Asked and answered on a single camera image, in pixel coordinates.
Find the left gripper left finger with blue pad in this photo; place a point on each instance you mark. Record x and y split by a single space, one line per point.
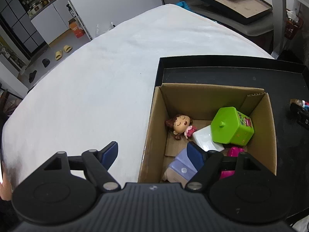
108 155

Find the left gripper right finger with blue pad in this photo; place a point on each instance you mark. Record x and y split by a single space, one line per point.
196 155

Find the white power adapter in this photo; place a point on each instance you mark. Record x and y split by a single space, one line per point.
203 138

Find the lavender block toy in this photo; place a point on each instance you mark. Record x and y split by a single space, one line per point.
180 170

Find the brown haired girl figurine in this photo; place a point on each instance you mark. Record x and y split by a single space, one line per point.
181 125

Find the pink haired doll figure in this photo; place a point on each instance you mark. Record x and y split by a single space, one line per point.
229 161

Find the green hexagonal toy box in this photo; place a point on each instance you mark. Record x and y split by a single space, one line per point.
231 126

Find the brown cardboard box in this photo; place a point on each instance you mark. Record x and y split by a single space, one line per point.
201 102

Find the person left hand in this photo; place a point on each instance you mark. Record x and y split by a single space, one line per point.
6 187

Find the black shallow tray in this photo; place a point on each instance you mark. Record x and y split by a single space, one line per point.
282 81

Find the white table cloth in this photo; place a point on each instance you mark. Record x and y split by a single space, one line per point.
103 91

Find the red plastic basket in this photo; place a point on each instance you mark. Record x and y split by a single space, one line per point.
293 24

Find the grey chair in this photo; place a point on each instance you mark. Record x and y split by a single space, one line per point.
259 32

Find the black slipper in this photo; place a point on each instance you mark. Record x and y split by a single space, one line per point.
32 76
45 62

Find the grey metal desk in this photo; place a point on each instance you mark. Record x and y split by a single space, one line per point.
279 18

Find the orange cardboard box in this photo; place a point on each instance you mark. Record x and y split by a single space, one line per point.
74 26

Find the white kitchen cabinet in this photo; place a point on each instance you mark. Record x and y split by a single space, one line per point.
53 20

